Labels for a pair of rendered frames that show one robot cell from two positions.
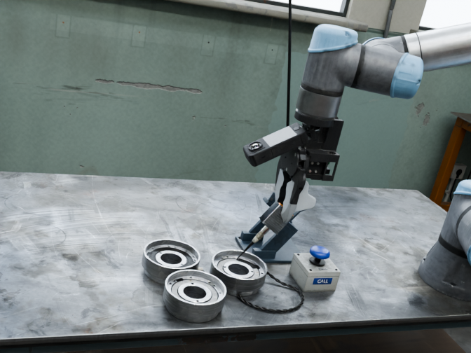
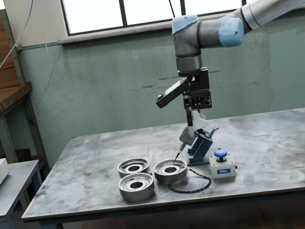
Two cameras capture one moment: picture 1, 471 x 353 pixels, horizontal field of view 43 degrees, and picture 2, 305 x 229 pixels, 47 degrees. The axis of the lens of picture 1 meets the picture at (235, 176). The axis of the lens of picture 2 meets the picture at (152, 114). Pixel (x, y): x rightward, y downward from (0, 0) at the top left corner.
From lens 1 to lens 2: 0.48 m
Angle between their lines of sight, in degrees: 26
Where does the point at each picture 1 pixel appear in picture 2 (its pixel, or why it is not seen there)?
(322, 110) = (187, 66)
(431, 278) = not seen: outside the picture
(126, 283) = (108, 184)
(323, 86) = (182, 52)
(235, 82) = (240, 61)
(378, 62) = (208, 29)
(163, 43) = not seen: hidden behind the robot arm
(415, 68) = (231, 26)
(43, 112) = (136, 103)
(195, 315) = (131, 197)
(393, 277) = (287, 163)
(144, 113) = not seen: hidden behind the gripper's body
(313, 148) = (194, 90)
